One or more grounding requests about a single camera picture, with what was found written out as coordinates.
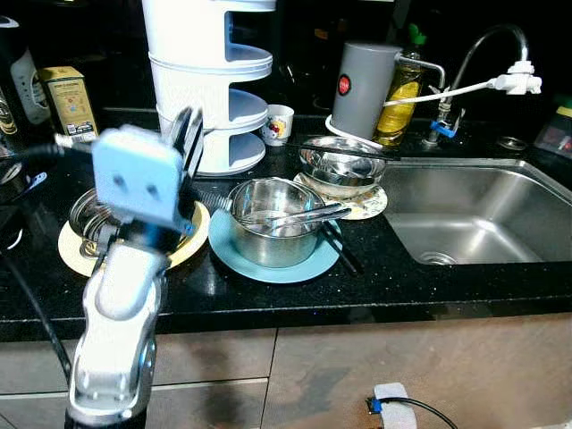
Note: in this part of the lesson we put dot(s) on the grey cabinet door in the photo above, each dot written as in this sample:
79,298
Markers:
465,366

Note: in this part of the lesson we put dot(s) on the white tiered storage rack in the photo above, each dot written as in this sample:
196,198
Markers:
192,89

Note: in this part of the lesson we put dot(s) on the small printed paper cup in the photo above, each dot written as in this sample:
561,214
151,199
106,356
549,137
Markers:
279,125

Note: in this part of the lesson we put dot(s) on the steel strainer basin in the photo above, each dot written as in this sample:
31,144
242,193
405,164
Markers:
85,214

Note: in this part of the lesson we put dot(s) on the round steel sink cap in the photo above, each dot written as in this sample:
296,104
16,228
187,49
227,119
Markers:
512,143

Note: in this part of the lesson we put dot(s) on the steel sink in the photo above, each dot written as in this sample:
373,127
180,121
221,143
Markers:
483,206

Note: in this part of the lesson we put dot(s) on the dark bottle white label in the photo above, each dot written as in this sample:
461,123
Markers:
27,85

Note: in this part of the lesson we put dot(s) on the yellow oil bottle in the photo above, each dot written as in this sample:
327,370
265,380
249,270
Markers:
400,98

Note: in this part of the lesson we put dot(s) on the yellow plate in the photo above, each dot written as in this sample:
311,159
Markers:
73,255

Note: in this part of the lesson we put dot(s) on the floral plate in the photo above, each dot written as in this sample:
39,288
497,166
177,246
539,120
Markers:
366,207

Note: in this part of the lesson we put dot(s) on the black chopstick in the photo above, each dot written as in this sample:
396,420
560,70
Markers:
344,252
357,153

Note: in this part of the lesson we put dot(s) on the grey cylinder water filter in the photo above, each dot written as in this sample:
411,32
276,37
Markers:
357,89

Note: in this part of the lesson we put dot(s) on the blue plate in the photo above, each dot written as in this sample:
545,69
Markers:
295,271

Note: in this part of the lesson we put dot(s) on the clear plastic container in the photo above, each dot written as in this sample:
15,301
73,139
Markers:
556,134

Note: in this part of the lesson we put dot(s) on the steel tongs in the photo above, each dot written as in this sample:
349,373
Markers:
304,214

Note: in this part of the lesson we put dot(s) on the steel pot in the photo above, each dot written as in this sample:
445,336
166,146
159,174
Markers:
268,246

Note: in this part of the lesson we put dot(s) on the white faucet diverter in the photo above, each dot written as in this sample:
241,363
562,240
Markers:
517,80

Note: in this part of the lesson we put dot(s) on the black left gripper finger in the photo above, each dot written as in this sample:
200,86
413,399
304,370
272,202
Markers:
197,138
183,138

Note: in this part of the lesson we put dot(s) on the yellow tea tin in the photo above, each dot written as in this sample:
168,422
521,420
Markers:
70,105

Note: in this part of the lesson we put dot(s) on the steel bowl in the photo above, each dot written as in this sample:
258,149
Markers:
344,165

